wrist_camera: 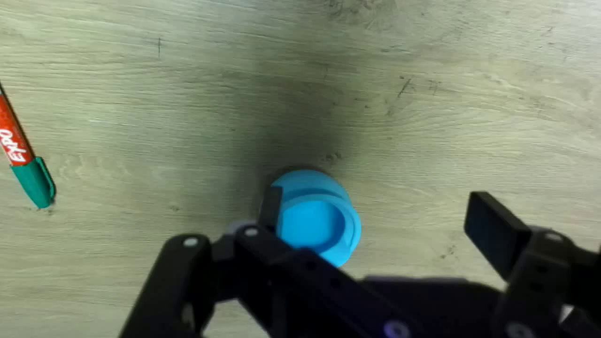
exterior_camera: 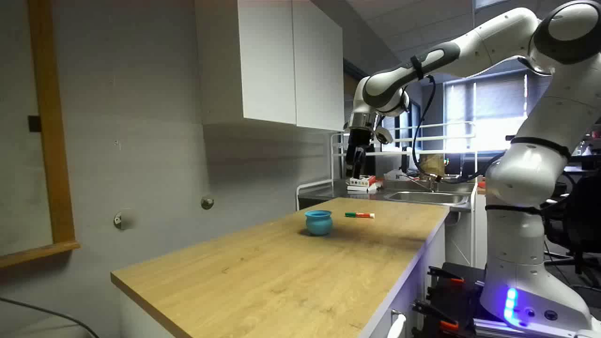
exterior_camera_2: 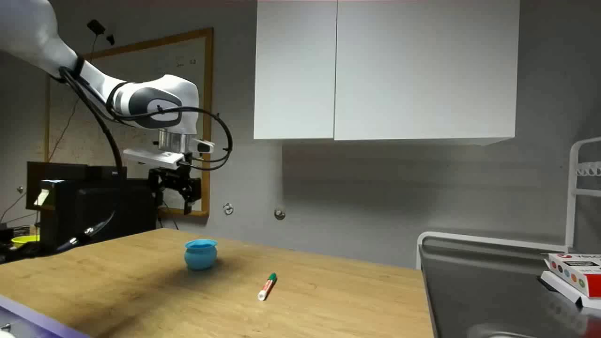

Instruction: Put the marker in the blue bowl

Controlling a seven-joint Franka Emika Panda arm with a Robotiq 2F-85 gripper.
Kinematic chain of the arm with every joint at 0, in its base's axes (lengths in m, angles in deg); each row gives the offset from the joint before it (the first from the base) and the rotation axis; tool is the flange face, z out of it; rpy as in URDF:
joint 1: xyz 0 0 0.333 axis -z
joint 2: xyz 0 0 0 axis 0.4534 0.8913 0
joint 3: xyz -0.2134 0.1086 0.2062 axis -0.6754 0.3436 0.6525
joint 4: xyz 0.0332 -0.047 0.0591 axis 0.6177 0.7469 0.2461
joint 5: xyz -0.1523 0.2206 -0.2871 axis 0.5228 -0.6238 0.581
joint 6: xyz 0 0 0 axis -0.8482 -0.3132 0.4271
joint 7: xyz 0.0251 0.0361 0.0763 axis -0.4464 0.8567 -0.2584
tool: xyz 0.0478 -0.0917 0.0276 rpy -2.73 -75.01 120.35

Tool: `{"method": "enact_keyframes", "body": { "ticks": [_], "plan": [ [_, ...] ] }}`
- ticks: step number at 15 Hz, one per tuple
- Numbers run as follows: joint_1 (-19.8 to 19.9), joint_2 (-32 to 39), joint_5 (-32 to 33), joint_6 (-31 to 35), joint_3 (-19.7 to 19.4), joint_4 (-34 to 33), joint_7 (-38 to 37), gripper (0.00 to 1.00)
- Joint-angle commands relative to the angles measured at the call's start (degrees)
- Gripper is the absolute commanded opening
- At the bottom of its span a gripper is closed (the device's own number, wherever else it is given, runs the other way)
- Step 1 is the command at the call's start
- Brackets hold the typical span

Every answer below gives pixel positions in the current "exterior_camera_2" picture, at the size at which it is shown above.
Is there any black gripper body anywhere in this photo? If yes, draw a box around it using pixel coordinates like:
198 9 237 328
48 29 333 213
149 166 202 202

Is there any red white marker green cap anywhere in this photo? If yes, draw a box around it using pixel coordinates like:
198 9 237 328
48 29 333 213
258 271 279 301

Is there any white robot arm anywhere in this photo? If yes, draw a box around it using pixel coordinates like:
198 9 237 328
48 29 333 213
0 0 202 211

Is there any blue bowl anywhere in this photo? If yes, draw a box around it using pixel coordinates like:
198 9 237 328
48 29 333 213
185 238 219 270

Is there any black monitor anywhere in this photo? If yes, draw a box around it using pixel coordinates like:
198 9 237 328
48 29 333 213
27 161 157 249

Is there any wooden framed whiteboard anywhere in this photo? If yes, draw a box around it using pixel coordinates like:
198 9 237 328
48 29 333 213
44 25 217 221

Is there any white metal rack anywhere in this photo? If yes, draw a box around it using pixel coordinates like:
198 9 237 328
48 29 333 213
416 136 601 268

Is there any red white box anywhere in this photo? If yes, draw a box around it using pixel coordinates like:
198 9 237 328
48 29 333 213
542 253 601 309

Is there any round wall outlet left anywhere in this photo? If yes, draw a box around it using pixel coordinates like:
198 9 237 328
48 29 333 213
222 202 236 215

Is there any round wall outlet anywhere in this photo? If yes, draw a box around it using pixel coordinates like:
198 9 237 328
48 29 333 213
222 202 236 215
275 208 286 219

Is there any round wall outlet right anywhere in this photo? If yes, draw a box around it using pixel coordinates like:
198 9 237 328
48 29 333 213
275 208 286 219

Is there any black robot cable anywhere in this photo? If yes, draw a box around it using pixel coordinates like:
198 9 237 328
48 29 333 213
59 67 236 172

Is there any white wall cabinet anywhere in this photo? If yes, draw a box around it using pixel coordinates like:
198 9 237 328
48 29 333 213
254 0 521 142

